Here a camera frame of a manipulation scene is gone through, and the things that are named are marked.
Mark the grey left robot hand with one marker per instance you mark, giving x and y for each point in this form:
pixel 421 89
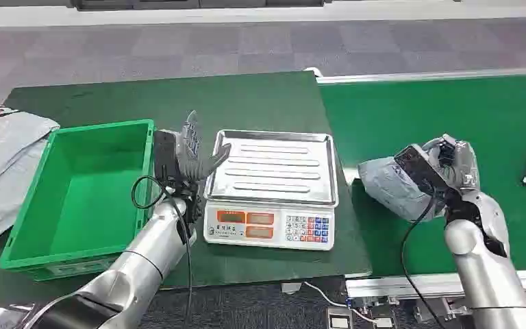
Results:
pixel 190 159

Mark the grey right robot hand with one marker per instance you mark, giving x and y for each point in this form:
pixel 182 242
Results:
pixel 465 163

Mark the green plastic crate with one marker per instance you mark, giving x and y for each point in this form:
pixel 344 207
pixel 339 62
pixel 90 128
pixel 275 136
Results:
pixel 86 190

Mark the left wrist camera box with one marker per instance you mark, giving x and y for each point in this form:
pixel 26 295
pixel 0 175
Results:
pixel 165 154

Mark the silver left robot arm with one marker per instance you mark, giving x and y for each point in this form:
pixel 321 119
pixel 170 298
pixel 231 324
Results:
pixel 149 254

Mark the large floor socket box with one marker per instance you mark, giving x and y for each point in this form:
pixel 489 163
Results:
pixel 339 320

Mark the plain grey parcel bag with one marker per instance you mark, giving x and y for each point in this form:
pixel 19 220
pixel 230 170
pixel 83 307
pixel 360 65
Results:
pixel 385 186

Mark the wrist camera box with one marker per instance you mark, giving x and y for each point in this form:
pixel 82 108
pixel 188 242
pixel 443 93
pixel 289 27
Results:
pixel 415 165
pixel 165 154

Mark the white power plug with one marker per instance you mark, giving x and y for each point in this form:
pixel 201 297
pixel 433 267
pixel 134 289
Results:
pixel 291 288

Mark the small floor socket box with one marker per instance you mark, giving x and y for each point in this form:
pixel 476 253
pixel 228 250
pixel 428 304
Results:
pixel 383 323

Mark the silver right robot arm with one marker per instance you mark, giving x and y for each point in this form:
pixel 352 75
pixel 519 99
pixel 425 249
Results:
pixel 485 281

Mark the green belt conveyor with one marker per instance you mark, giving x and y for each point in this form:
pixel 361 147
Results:
pixel 426 113

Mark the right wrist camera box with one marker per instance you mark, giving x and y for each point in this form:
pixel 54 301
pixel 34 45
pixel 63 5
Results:
pixel 415 165

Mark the white electronic scale steel tray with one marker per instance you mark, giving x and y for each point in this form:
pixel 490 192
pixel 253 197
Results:
pixel 272 168

